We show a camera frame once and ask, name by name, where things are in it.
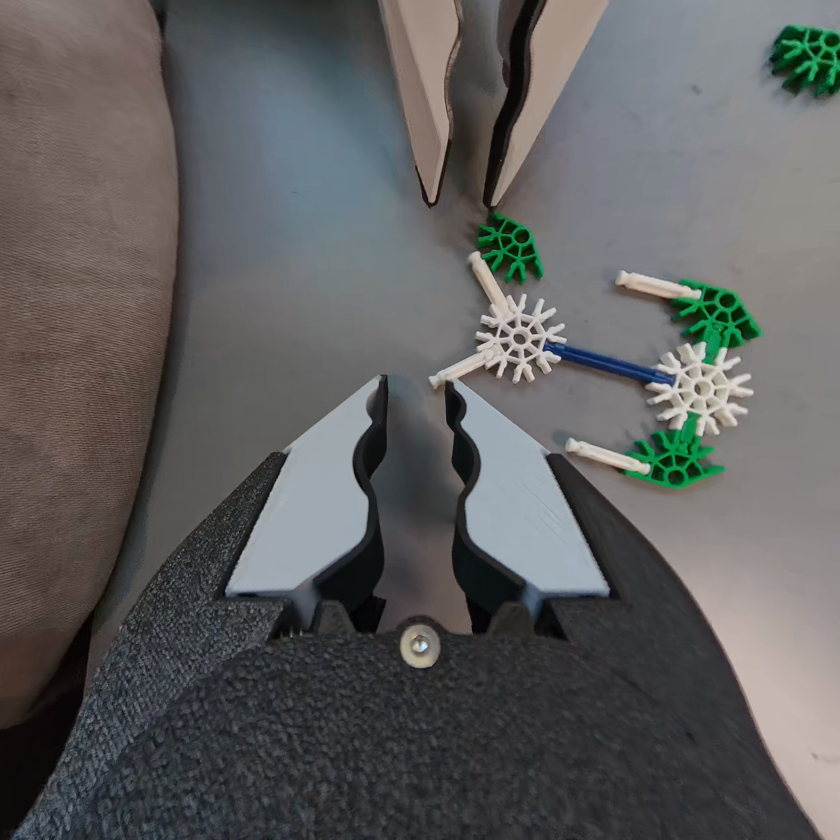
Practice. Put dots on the green white toy connector assembly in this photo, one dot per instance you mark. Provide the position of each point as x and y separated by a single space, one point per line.
617 364

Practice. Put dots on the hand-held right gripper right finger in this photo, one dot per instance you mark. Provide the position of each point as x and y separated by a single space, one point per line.
531 518

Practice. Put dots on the dark cloth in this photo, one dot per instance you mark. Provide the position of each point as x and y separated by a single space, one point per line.
33 774

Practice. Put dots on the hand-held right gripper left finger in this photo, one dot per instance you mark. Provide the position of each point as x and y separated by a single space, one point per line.
308 518

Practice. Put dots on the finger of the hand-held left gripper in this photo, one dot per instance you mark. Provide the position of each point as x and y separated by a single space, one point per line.
420 65
558 39

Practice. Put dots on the person's beige sweatshirt torso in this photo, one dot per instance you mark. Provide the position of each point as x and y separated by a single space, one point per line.
79 328

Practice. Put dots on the grey desk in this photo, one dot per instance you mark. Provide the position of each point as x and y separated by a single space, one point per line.
295 229

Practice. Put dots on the green fan toy connector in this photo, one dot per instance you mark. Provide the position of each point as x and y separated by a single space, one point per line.
502 253
797 65

